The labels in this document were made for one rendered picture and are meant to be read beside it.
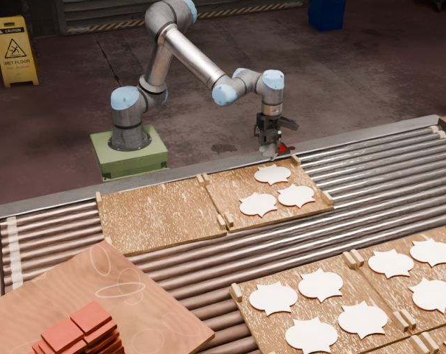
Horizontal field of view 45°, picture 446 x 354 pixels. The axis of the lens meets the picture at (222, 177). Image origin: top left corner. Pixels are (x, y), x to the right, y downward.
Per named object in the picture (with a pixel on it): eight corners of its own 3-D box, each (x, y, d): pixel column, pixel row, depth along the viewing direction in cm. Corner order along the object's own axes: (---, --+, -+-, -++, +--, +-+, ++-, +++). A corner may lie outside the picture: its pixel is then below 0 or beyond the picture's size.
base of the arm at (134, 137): (108, 137, 236) (105, 116, 231) (142, 130, 241) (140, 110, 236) (116, 152, 224) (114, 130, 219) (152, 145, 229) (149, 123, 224)
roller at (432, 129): (2, 227, 198) (-2, 216, 195) (435, 131, 255) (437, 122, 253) (3, 235, 194) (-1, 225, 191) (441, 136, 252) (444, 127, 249)
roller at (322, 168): (3, 244, 190) (0, 233, 187) (449, 142, 248) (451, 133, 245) (4, 253, 186) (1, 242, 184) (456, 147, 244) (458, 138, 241)
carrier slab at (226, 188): (200, 179, 215) (199, 176, 214) (293, 161, 226) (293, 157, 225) (230, 233, 188) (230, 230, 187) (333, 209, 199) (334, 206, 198)
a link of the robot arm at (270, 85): (268, 66, 193) (289, 71, 189) (267, 94, 199) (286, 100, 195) (256, 73, 188) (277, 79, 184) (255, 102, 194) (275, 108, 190)
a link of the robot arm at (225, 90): (135, 1, 188) (234, 93, 179) (156, -6, 196) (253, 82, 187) (126, 27, 196) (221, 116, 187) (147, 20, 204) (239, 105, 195)
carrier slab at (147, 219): (95, 199, 204) (95, 196, 203) (199, 180, 214) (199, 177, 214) (109, 260, 177) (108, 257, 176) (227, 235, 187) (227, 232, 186)
